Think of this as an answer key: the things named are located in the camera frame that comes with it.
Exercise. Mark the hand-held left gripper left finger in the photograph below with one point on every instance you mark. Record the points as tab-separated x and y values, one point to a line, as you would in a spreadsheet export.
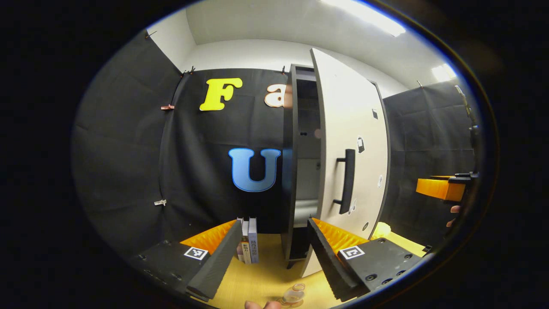
218	259

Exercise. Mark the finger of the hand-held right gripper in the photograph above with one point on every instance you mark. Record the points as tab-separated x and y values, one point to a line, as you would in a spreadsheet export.
441	177
437	189

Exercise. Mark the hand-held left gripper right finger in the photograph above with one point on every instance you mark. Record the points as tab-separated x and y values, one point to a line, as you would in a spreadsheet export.
328	259

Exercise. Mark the small clear glass bottle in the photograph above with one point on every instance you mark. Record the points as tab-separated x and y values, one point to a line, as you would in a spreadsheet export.
294	295

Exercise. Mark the beige cabinet door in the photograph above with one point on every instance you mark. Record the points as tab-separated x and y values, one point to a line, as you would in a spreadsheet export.
343	128

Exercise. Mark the lavender book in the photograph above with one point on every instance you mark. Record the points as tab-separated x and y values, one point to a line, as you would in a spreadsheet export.
253	240

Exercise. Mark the yellow lumpy soft object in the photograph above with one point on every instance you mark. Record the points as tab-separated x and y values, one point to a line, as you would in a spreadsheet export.
381	231

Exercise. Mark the ceiling light panel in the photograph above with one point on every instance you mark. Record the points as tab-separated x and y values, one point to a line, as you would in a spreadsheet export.
369	17
444	72

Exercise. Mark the white cloth clip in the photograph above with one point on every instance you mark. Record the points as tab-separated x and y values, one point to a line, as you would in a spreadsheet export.
160	202

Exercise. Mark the black backdrop cloth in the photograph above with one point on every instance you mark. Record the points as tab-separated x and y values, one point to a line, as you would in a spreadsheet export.
193	171

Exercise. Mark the red cloth clip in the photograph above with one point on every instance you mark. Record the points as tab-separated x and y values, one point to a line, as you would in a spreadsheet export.
167	107

